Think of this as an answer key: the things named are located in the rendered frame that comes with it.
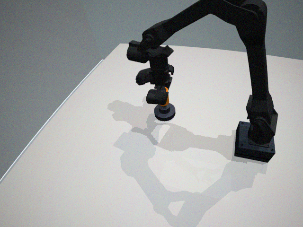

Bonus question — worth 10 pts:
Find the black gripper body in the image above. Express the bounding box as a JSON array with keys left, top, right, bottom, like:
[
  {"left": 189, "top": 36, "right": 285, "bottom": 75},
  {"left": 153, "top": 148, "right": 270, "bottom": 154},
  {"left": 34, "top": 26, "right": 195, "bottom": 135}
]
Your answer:
[{"left": 146, "top": 64, "right": 174, "bottom": 105}]

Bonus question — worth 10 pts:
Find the dark grey round pedestal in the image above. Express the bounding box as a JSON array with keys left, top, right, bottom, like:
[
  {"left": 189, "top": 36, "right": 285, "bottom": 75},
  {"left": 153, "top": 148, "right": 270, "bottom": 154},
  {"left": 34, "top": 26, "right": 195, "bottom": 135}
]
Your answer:
[{"left": 154, "top": 103, "right": 176, "bottom": 121}]

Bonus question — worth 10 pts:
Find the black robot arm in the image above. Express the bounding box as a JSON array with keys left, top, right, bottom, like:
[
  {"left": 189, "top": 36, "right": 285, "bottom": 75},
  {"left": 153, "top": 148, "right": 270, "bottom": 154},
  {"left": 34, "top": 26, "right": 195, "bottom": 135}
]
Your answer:
[{"left": 126, "top": 0, "right": 278, "bottom": 148}]

